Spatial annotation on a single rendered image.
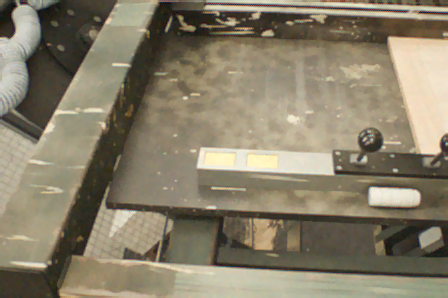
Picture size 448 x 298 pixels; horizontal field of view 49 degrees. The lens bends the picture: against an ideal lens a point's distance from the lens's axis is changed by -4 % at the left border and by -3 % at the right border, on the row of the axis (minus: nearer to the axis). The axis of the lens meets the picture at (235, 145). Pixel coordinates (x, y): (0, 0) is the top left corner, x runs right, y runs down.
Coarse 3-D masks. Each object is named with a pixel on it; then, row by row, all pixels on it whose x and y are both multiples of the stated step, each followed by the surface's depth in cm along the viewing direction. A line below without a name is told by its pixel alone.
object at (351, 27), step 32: (128, 0) 113; (160, 0) 113; (192, 0) 112; (224, 0) 119; (256, 0) 118; (288, 0) 118; (192, 32) 120; (224, 32) 119; (256, 32) 118; (288, 32) 118; (320, 32) 117; (352, 32) 116; (384, 32) 115; (416, 32) 115
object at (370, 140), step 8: (368, 128) 70; (360, 136) 70; (368, 136) 69; (376, 136) 69; (360, 144) 70; (368, 144) 69; (376, 144) 69; (360, 152) 76; (368, 152) 70; (352, 160) 80; (360, 160) 79
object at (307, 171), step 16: (240, 160) 83; (288, 160) 82; (304, 160) 82; (320, 160) 82; (208, 176) 83; (224, 176) 82; (240, 176) 82; (256, 176) 82; (272, 176) 81; (288, 176) 81; (304, 176) 81; (320, 176) 80; (336, 176) 80; (352, 176) 80; (368, 176) 80; (432, 192) 81
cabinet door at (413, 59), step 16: (400, 48) 112; (416, 48) 112; (432, 48) 112; (400, 64) 107; (416, 64) 107; (432, 64) 108; (400, 80) 103; (416, 80) 103; (432, 80) 103; (416, 96) 99; (432, 96) 99; (416, 112) 95; (432, 112) 95; (416, 128) 91; (432, 128) 91; (416, 144) 90; (432, 144) 88
